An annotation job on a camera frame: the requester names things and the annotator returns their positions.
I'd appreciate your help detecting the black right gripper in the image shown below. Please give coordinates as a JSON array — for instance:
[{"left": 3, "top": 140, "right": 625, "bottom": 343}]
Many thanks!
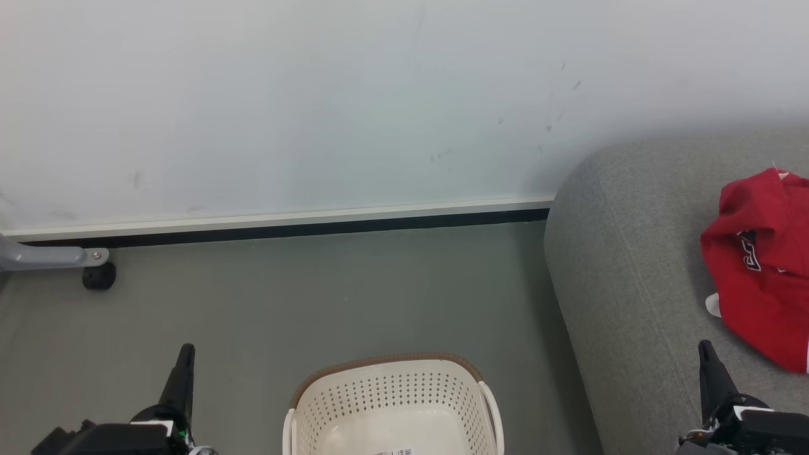
[{"left": 678, "top": 339, "right": 809, "bottom": 455}]

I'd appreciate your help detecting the white perforated laundry basket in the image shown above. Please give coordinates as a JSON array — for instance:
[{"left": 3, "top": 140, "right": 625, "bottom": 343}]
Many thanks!
[{"left": 283, "top": 352, "right": 505, "bottom": 455}]

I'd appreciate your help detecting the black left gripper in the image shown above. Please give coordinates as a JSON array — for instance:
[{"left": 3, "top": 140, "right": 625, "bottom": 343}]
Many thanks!
[{"left": 30, "top": 343, "right": 195, "bottom": 455}]

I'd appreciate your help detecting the white and black baseboard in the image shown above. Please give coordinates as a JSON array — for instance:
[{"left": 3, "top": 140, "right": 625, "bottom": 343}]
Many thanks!
[{"left": 0, "top": 196, "right": 556, "bottom": 248}]

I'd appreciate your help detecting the grey metal furniture leg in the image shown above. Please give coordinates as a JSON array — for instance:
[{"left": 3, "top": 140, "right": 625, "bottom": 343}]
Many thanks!
[{"left": 0, "top": 234, "right": 110, "bottom": 273}]

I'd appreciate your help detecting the red garment with printed lettering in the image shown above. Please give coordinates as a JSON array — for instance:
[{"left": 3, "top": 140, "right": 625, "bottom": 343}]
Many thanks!
[{"left": 700, "top": 166, "right": 809, "bottom": 374}]

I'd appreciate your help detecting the grey fabric sofa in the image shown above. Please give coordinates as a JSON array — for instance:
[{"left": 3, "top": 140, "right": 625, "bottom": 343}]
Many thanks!
[{"left": 544, "top": 130, "right": 809, "bottom": 455}]

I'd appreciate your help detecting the black caster wheel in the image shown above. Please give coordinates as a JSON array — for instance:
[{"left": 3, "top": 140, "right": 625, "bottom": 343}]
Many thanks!
[{"left": 82, "top": 262, "right": 117, "bottom": 291}]

